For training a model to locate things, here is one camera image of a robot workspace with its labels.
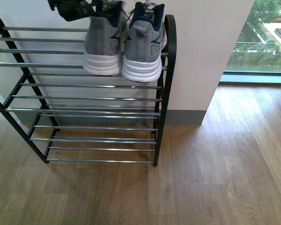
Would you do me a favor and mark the grey knit sneaker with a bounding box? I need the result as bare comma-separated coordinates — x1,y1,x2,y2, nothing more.
122,1,167,83
83,0,126,76

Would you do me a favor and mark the black metal shoe rack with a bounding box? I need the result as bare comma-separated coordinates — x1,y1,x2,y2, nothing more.
0,15,177,166

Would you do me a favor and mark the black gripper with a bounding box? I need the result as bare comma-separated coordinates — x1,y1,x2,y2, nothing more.
46,0,104,23

